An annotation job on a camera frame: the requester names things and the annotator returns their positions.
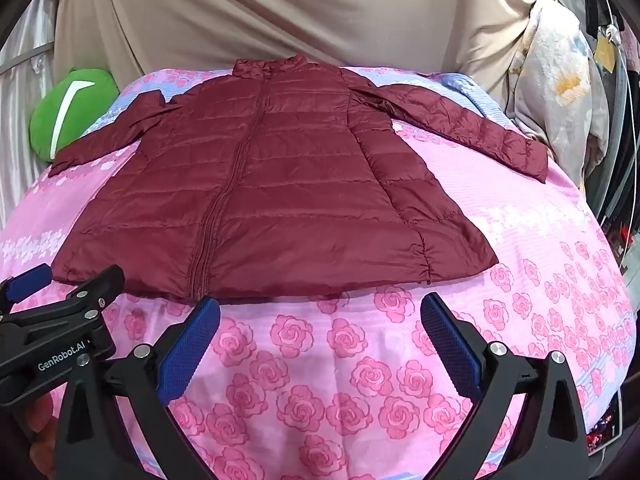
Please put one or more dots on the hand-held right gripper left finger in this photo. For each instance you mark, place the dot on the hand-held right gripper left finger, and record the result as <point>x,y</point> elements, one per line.
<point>187,355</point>

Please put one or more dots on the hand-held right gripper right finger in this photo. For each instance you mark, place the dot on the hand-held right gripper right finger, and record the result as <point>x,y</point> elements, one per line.
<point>450,347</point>

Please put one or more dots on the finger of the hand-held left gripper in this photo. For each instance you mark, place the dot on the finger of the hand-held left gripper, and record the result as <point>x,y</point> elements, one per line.
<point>95,290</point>
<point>27,280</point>

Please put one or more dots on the maroon down jacket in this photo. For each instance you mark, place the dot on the maroon down jacket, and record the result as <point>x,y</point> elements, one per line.
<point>300,185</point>

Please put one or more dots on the dark hanging clothes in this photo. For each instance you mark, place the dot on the dark hanging clothes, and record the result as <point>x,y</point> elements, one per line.
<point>622,170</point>

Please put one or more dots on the person's left hand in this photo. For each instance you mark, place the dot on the person's left hand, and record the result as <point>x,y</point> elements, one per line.
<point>40,420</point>

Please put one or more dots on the pink blue floral quilt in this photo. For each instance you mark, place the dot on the pink blue floral quilt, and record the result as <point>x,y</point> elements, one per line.
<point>350,360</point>

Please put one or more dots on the silver satin curtain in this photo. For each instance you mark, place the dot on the silver satin curtain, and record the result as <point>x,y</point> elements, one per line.
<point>20,110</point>

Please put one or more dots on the green plush pillow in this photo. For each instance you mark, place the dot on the green plush pillow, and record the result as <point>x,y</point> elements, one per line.
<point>65,110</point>

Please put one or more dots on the white floral blanket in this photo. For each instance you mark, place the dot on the white floral blanket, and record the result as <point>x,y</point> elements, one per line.
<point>550,90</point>

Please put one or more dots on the yellow paper tag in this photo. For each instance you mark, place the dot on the yellow paper tag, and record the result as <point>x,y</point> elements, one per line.
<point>606,55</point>

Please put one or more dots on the beige cloth backdrop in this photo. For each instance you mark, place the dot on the beige cloth backdrop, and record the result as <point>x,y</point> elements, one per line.
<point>300,10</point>

